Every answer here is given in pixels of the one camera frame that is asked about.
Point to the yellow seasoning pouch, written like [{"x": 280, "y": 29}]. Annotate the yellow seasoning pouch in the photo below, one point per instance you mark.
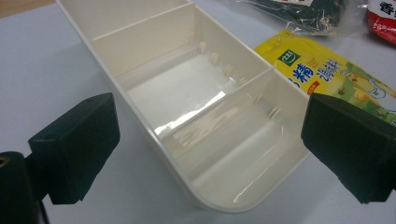
[{"x": 314, "y": 65}]

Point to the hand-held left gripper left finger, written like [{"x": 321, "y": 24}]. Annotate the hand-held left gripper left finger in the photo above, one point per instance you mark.
[{"x": 77, "y": 146}]

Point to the clear bag of dried seaweed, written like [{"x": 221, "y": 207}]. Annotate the clear bag of dried seaweed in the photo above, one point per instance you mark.
[{"x": 299, "y": 14}]

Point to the red snack packet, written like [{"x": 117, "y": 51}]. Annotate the red snack packet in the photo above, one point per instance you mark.
[{"x": 383, "y": 21}]

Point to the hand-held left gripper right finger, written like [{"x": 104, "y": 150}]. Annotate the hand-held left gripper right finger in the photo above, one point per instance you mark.
[{"x": 351, "y": 146}]

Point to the white divided storage box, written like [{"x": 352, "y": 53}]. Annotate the white divided storage box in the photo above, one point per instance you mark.
[{"x": 186, "y": 102}]

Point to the white table mat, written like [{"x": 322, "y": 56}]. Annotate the white table mat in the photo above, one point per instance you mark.
[{"x": 46, "y": 68}]

